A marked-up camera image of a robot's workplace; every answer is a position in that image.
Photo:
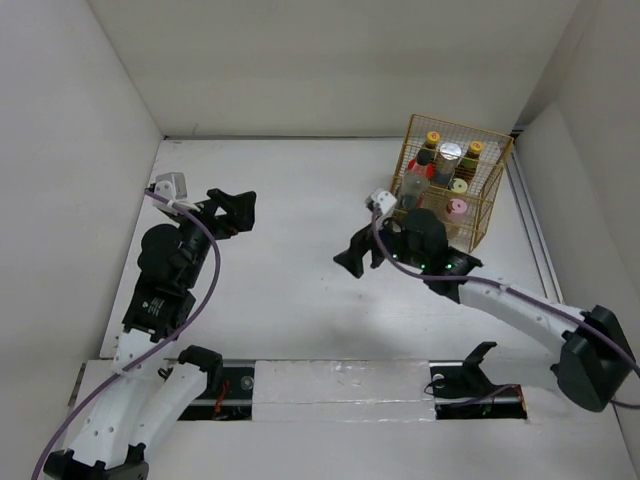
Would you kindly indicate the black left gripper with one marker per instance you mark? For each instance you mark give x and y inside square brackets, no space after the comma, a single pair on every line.
[239,209]

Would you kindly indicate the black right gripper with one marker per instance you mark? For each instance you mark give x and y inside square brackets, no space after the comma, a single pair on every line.
[351,259]

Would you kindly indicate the tall dark soy sauce bottle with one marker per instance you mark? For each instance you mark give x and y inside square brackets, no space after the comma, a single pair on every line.
[414,184]

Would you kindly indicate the pink lid spice shaker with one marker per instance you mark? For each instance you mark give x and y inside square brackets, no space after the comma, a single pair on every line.
[456,211]

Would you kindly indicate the yellow cap sauce bottle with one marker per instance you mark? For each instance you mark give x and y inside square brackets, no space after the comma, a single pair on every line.
[467,167]
[431,141]

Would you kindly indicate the yellow-green lid spice shaker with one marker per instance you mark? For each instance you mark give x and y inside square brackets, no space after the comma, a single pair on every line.
[458,186]

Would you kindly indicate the silver lid white granule jar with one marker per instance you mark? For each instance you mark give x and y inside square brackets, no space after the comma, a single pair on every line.
[447,157]

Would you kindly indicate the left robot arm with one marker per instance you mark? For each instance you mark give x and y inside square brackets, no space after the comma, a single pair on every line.
[113,431]

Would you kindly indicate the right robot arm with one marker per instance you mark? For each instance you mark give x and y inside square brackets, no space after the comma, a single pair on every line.
[590,355]

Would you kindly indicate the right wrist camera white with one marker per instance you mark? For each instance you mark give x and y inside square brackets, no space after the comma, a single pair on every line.
[381,201]

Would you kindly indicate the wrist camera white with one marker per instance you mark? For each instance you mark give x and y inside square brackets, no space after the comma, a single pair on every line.
[171,187]
[381,201]

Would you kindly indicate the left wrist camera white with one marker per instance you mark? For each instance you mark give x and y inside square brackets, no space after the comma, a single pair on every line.
[171,187]

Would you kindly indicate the gold wire rack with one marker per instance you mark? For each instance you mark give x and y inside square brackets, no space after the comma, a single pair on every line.
[481,192]

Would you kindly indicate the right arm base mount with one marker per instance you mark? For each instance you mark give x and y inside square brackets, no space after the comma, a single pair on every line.
[462,394]

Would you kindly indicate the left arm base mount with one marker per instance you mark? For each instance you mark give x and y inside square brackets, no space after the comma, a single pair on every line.
[232,401]

